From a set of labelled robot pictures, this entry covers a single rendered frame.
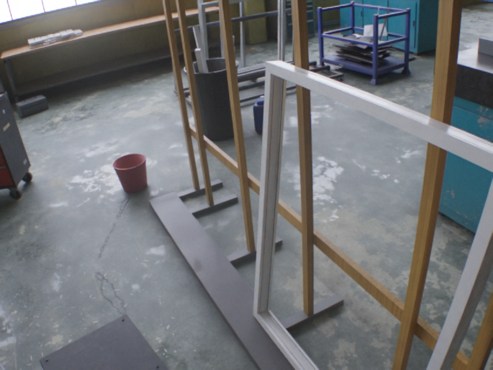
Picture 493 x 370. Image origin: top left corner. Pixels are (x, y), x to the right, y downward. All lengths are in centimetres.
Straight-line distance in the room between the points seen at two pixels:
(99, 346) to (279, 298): 146
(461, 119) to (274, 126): 149
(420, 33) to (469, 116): 487
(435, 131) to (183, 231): 239
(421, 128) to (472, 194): 195
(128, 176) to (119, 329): 250
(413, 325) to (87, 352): 120
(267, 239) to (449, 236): 155
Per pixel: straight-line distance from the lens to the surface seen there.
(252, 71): 646
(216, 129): 469
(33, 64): 840
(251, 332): 251
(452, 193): 329
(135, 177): 396
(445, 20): 124
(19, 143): 468
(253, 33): 906
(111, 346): 154
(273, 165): 203
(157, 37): 871
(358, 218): 340
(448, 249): 321
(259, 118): 476
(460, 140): 119
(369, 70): 633
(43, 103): 719
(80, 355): 156
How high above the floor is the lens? 196
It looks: 30 degrees down
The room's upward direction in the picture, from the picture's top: 7 degrees counter-clockwise
